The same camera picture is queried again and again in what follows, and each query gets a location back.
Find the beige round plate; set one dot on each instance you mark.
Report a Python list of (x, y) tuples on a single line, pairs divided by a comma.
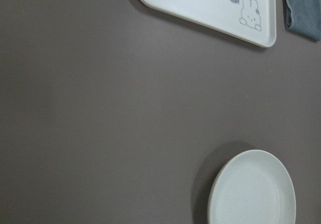
[(252, 187)]

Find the cream rabbit tray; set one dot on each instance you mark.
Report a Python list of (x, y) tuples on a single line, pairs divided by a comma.
[(253, 21)]

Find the grey folded cloth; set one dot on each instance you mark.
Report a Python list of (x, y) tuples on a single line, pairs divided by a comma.
[(303, 17)]

